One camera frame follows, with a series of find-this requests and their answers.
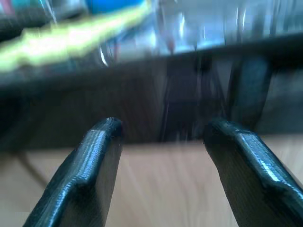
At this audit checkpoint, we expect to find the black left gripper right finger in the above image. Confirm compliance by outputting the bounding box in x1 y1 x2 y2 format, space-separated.
203 117 303 227

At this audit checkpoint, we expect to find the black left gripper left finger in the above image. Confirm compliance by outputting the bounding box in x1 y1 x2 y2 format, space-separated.
22 117 124 227

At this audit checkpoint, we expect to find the yellow-green cloth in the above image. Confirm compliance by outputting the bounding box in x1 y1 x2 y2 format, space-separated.
0 4 152 71

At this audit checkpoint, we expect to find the blue plastic bowl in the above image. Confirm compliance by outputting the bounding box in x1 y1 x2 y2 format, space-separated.
85 0 143 14

